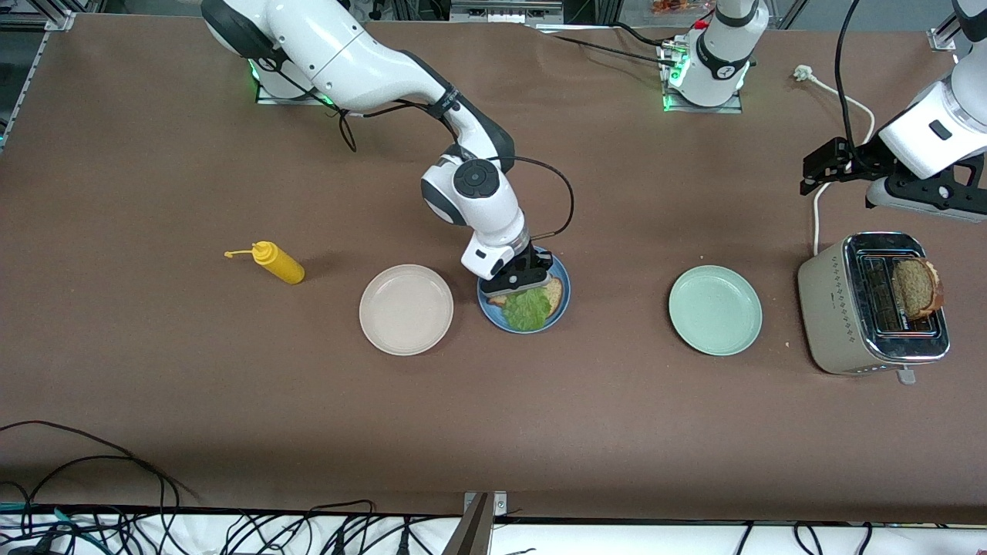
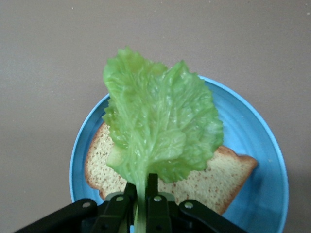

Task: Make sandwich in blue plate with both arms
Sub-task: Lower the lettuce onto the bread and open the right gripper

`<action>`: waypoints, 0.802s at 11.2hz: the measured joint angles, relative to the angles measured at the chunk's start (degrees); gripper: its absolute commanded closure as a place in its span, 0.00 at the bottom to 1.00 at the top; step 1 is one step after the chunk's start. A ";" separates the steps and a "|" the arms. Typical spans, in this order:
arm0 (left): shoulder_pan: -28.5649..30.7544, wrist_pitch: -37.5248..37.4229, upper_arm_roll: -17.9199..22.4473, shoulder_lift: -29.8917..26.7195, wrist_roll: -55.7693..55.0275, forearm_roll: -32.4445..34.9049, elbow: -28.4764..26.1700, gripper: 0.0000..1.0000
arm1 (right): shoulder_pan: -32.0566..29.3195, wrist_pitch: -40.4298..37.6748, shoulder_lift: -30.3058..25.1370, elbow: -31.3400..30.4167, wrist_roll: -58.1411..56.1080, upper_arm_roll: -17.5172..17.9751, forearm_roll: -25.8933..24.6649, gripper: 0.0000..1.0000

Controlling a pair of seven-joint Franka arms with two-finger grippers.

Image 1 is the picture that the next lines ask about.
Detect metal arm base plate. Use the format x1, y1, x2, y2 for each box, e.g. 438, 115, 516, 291
254, 73, 341, 106
662, 42, 745, 114

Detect black base supply cable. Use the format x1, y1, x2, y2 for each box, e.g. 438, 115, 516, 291
528, 22, 679, 69

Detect long black loose cable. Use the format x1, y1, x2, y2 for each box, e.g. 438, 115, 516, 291
0, 420, 197, 502
0, 455, 182, 533

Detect blue round plate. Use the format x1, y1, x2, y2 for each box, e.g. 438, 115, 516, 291
477, 244, 572, 335

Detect beige round plate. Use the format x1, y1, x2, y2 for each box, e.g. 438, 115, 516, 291
359, 264, 455, 357

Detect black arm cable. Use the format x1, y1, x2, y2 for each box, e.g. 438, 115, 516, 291
831, 0, 876, 170
328, 92, 576, 241

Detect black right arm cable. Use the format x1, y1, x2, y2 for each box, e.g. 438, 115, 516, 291
328, 92, 576, 241

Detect beige chrome toaster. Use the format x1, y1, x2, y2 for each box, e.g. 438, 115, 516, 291
797, 231, 951, 385

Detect white toaster power cable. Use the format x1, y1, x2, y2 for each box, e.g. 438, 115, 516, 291
793, 65, 876, 257

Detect aluminium table frame rail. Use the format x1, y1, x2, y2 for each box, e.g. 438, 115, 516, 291
0, 8, 78, 151

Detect green lettuce leaf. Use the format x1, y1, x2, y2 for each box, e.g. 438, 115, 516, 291
503, 287, 553, 333

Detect teal cable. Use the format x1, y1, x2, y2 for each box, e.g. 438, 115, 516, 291
0, 501, 105, 540

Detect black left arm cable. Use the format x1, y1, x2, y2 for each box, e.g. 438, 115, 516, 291
831, 0, 876, 170

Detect brown bread slice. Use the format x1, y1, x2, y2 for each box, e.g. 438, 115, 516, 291
488, 277, 564, 318
892, 257, 945, 321

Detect green round plate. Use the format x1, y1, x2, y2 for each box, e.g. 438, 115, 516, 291
668, 265, 763, 357

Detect grey metal box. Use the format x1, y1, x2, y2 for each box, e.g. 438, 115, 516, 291
450, 0, 565, 24

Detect grey metal post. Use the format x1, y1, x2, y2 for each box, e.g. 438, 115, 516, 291
441, 493, 495, 555

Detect yellow squeeze bottle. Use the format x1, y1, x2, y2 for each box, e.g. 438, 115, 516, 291
224, 240, 306, 285

